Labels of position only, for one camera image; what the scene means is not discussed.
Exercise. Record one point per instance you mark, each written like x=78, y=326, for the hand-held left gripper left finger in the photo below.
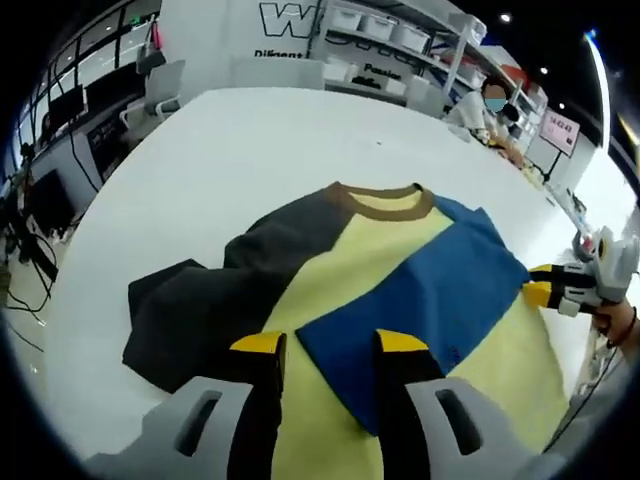
x=255, y=425

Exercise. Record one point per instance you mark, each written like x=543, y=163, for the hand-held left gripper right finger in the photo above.
x=415, y=370

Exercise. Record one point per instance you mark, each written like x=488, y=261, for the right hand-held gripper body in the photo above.
x=617, y=265

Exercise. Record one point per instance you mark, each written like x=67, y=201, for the yellow blue grey garment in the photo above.
x=380, y=235

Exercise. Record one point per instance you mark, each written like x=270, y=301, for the person's right hand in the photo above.
x=615, y=322

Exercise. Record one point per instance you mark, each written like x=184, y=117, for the small pink display screen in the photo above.
x=560, y=131

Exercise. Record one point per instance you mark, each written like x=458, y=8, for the person's grey clothing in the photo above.
x=600, y=435

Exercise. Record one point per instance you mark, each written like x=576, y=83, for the white metal shelving rack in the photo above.
x=456, y=65

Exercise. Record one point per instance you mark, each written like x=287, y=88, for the row of white storage bins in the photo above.
x=377, y=25

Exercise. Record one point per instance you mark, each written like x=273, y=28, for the dark office desk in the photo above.
x=107, y=145

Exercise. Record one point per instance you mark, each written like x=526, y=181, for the white office chair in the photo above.
x=167, y=85

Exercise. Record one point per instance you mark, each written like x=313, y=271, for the black computer monitor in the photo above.
x=67, y=107
x=107, y=92

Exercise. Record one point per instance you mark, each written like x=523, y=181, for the grey hanging bag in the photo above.
x=151, y=60

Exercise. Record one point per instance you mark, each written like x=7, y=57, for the pink hanging bag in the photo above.
x=158, y=35

